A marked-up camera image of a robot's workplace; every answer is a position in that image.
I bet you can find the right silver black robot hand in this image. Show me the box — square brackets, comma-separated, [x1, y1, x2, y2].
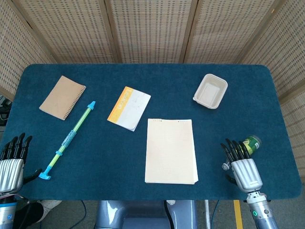
[220, 138, 264, 193]

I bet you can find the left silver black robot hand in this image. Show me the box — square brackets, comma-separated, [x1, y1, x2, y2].
[0, 133, 43, 194]

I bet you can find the cream top-bound lined notepad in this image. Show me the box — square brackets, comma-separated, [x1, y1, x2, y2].
[144, 118, 199, 185]

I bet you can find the grey robot base column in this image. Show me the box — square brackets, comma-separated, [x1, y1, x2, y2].
[94, 199, 198, 229]

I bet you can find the brown kraft spiral notebook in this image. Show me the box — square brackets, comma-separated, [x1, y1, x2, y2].
[39, 75, 87, 121]

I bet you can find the orange white booklet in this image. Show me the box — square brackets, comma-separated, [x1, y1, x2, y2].
[107, 86, 152, 132]

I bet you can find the green labelled drink can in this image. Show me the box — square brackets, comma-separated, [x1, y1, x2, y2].
[239, 135, 262, 158]

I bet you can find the white shoe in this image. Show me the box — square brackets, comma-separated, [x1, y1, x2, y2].
[37, 199, 63, 217]

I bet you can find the white table leg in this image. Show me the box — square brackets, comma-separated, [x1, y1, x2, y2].
[204, 199, 212, 229]

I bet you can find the black equipment clutter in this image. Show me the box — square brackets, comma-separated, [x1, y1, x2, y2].
[0, 95, 12, 127]

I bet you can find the green blue toy water pump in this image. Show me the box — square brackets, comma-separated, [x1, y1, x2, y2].
[38, 101, 97, 180]

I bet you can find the beige takeaway food container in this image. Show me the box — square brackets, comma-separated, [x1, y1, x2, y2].
[193, 73, 229, 110]

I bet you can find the dark blue table mat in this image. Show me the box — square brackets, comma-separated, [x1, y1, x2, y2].
[0, 63, 301, 201]

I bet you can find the woven bamboo folding screen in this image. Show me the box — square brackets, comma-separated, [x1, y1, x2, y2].
[0, 0, 305, 134]

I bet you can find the blue floor cable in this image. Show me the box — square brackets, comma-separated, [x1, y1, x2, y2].
[71, 200, 87, 227]

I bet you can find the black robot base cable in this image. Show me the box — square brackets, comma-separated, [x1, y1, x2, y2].
[163, 200, 174, 224]

